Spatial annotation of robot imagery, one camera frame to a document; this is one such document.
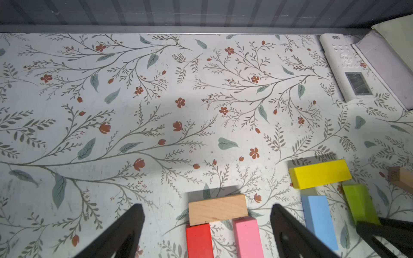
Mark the light blue block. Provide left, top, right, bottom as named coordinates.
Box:
left=301, top=196, right=339, bottom=251

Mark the lime green block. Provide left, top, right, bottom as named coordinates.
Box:
left=343, top=184, right=381, bottom=225

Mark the yellow block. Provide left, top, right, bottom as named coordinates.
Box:
left=288, top=160, right=352, bottom=190

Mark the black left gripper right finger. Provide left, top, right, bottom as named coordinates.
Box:
left=270, top=204, right=338, bottom=258

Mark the numbered wood block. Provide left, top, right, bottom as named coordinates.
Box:
left=188, top=194, right=248, bottom=226

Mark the natural wood block upper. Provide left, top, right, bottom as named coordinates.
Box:
left=388, top=167, right=413, bottom=194

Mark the white remote control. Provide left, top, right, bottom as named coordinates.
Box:
left=319, top=33, right=374, bottom=104

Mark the pale green book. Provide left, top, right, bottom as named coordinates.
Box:
left=353, top=15, right=413, bottom=111

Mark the pink block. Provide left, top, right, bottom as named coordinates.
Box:
left=233, top=217, right=264, bottom=258

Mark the red block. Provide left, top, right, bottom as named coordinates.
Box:
left=186, top=224, right=214, bottom=258

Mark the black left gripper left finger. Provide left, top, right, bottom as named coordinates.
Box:
left=76, top=204, right=145, bottom=258

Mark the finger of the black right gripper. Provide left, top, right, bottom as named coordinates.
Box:
left=356, top=221, right=413, bottom=258
left=379, top=217, right=413, bottom=231

